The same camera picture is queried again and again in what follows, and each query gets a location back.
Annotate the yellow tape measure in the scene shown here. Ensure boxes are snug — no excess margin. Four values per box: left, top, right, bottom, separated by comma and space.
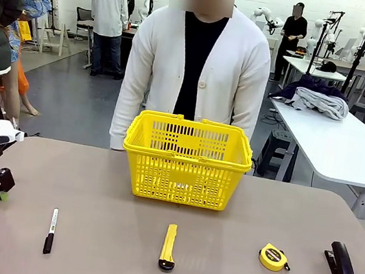
255, 240, 295, 274

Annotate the black office chair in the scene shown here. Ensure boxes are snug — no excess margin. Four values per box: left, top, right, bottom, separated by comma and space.
71, 5, 98, 42

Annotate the grey crumpled clothing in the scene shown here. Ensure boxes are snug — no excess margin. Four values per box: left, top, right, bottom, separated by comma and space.
290, 85, 352, 122

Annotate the person in white lab coat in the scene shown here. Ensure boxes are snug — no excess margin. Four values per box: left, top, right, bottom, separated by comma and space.
79, 0, 136, 82

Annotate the person in black clothes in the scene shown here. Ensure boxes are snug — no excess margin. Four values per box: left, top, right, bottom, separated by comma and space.
268, 0, 313, 86

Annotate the yellow plastic shopping basket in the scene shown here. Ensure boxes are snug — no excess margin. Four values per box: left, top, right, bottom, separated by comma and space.
114, 106, 259, 216

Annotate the grey plastic stool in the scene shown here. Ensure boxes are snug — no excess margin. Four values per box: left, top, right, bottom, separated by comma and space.
254, 127, 301, 183
347, 100, 365, 126

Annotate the dark navy crumpled clothing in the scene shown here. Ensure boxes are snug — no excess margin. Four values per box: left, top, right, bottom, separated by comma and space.
267, 69, 352, 115

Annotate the person in white cardigan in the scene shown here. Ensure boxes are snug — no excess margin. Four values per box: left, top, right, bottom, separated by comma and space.
106, 0, 282, 173

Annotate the yellow black utility knife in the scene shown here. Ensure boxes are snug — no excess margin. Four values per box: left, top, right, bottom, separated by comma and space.
156, 222, 182, 274

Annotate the white background table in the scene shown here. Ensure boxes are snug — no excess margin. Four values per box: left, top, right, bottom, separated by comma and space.
276, 54, 351, 101

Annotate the person's right forearm white sleeve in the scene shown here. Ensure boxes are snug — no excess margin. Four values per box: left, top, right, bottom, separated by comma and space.
106, 74, 151, 155

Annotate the white marker with black cap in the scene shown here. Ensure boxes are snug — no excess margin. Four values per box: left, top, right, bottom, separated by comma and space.
42, 206, 60, 256

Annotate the large white table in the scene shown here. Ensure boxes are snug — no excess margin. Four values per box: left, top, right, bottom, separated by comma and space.
254, 98, 365, 221

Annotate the white wooden step stool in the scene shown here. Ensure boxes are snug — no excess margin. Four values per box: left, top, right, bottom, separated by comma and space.
29, 18, 78, 59

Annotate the black stapler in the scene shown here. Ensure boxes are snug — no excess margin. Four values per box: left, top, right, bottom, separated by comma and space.
320, 239, 364, 274

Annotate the person's left forearm white sleeve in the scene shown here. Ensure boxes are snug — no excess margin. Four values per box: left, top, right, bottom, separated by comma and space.
228, 93, 266, 144

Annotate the black bag on table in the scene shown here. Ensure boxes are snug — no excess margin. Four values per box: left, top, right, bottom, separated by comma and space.
319, 60, 339, 75

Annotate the blue patterned garment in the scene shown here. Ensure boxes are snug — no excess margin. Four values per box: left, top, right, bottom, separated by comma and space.
3, 0, 54, 69

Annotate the black tripod stand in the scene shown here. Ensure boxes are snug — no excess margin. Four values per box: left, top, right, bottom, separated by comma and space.
305, 7, 346, 80
339, 23, 365, 104

